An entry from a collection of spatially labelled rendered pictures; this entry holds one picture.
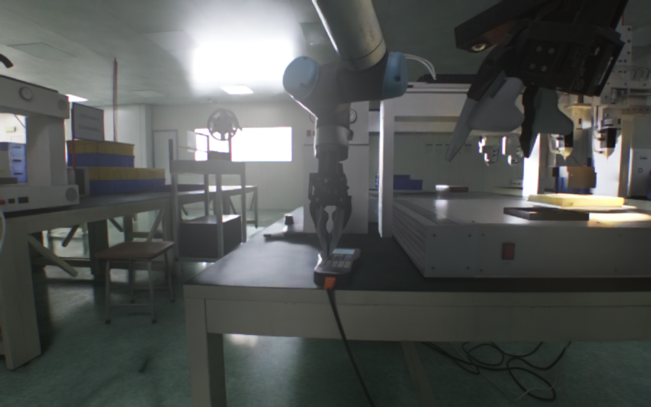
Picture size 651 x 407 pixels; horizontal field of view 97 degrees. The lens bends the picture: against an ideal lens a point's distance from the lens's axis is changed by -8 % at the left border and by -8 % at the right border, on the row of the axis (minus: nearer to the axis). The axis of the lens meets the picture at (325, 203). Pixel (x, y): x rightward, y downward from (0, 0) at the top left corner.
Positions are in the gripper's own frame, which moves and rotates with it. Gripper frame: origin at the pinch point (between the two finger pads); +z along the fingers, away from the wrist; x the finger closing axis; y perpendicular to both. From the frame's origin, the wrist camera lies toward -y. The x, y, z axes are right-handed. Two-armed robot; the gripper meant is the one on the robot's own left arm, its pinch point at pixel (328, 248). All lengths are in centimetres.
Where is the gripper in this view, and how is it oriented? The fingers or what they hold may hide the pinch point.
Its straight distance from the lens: 66.5
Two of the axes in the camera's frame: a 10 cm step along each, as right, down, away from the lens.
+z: -0.4, 9.8, -1.7
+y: -1.6, -1.7, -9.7
